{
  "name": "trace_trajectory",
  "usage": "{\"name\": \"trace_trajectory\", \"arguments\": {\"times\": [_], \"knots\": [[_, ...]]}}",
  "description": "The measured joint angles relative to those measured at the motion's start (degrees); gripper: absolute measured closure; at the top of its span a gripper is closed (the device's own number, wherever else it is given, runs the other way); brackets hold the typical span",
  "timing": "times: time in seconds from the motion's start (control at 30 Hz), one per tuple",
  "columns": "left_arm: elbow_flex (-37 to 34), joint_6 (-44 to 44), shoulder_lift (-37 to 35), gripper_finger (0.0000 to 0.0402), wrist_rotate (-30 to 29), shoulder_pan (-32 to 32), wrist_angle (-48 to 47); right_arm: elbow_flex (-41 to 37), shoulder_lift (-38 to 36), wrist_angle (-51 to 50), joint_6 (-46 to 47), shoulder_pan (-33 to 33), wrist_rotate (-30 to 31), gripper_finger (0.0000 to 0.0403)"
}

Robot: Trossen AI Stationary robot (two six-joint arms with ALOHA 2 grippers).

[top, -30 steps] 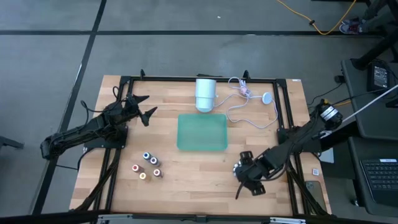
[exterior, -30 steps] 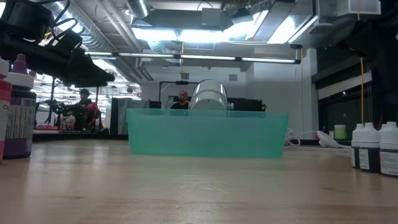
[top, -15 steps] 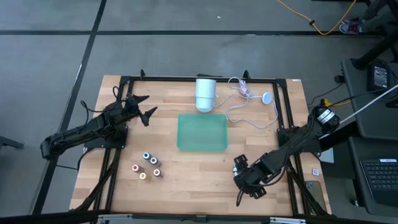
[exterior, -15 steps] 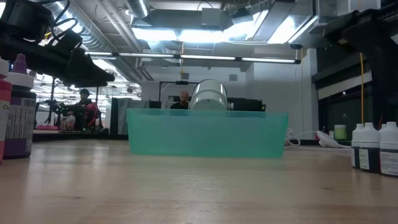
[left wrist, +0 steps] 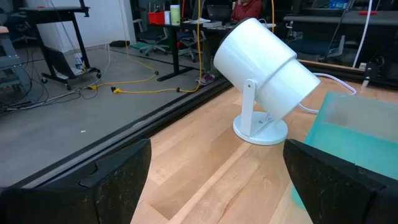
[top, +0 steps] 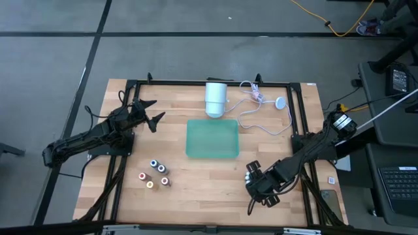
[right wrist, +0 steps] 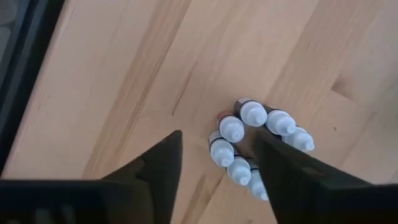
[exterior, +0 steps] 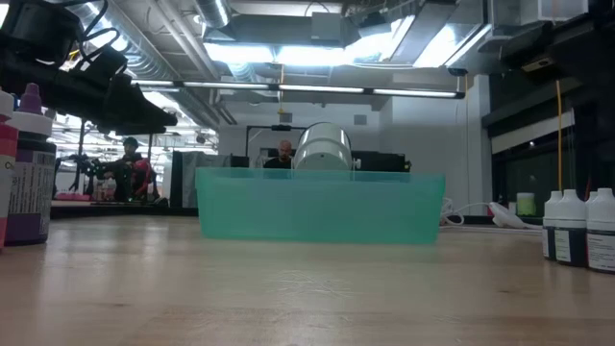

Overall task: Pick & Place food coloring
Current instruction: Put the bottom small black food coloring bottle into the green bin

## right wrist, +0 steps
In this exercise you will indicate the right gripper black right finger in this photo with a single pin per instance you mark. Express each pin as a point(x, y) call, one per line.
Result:
point(295, 186)

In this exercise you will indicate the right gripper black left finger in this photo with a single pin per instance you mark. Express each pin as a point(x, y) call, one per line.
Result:
point(155, 174)

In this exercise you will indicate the black aluminium table frame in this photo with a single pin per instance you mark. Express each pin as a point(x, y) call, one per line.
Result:
point(37, 37)

